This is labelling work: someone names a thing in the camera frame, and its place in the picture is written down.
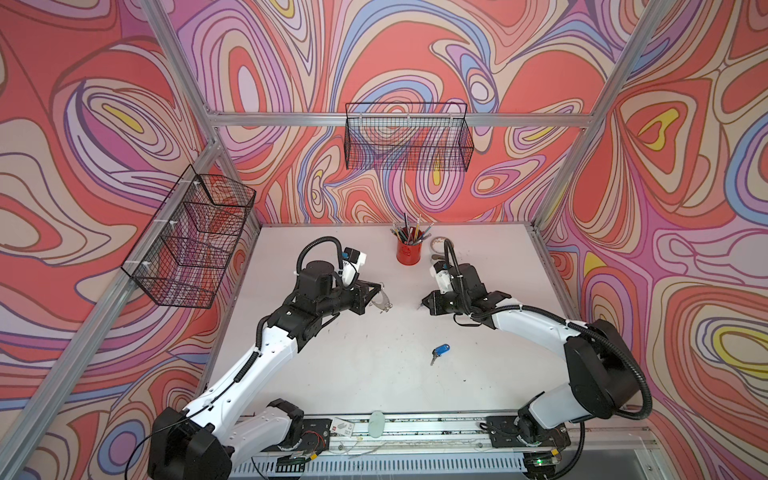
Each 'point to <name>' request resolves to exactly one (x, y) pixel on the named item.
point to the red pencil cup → (408, 254)
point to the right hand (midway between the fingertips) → (427, 307)
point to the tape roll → (438, 244)
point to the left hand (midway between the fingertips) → (383, 287)
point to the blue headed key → (440, 350)
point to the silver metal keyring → (381, 301)
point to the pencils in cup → (412, 236)
